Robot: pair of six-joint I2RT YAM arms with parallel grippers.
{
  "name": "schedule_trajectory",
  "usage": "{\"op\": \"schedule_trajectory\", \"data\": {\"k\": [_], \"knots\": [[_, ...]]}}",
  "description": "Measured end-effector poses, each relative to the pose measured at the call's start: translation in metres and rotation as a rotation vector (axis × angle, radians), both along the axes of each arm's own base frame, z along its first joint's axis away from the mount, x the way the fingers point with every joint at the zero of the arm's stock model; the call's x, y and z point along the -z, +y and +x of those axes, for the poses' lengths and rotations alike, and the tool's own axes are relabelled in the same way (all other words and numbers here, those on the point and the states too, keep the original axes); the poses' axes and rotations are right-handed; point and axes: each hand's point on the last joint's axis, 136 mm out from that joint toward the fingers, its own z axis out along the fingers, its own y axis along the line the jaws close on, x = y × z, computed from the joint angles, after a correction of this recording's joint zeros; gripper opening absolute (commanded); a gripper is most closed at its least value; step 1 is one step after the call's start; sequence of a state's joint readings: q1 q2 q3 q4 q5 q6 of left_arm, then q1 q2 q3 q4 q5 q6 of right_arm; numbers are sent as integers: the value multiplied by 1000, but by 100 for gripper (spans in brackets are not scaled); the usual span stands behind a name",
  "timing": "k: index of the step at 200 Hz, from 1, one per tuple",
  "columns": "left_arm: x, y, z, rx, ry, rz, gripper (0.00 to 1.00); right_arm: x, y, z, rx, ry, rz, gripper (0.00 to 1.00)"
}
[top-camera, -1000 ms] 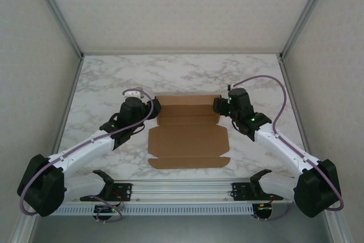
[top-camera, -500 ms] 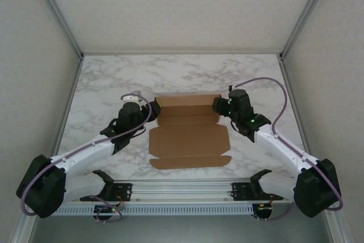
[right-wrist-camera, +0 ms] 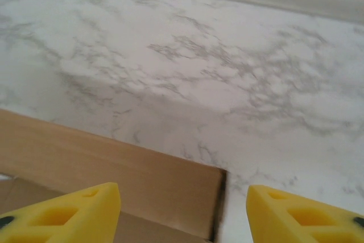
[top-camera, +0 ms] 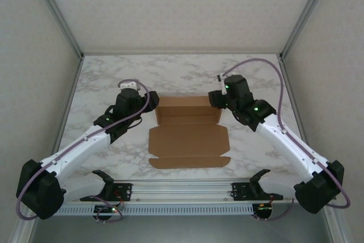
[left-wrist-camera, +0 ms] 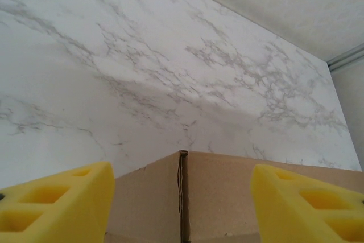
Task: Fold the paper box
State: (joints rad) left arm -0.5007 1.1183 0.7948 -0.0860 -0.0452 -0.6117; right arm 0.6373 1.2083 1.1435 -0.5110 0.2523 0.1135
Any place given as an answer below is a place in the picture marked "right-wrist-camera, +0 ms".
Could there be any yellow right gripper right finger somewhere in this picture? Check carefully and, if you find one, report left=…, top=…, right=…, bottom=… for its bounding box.
left=246, top=184, right=364, bottom=243

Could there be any brown cardboard box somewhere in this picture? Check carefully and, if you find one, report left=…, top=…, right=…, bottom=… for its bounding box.
left=0, top=108, right=230, bottom=243

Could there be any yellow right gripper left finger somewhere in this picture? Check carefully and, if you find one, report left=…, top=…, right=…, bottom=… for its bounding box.
left=0, top=182, right=122, bottom=243

